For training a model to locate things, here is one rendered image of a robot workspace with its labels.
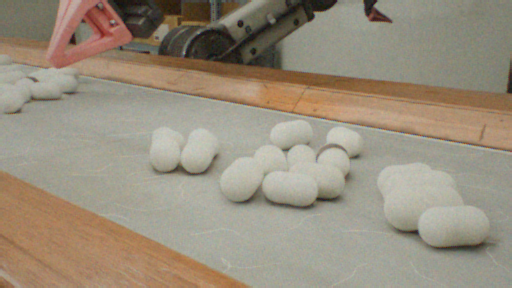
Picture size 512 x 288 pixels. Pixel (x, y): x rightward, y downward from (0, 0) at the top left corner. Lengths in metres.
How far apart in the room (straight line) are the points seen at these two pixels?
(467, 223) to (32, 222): 0.18
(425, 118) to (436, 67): 2.25
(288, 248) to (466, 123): 0.25
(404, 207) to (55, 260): 0.16
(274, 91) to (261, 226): 0.32
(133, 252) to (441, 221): 0.14
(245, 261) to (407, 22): 2.60
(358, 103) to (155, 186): 0.24
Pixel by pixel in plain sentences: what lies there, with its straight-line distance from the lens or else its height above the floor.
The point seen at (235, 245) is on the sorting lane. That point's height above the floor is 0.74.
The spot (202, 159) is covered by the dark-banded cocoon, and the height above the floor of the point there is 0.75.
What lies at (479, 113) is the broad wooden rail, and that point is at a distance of 0.49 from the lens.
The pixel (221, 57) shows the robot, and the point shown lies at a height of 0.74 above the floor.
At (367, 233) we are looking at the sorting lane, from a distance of 0.29.
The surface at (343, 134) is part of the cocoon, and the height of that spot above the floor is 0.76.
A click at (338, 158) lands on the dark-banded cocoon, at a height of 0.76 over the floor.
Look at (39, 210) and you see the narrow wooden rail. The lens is 0.26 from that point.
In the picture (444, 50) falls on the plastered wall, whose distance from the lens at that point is 2.72.
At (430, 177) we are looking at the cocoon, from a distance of 0.31.
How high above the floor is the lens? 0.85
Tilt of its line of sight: 14 degrees down
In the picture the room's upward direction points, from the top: straight up
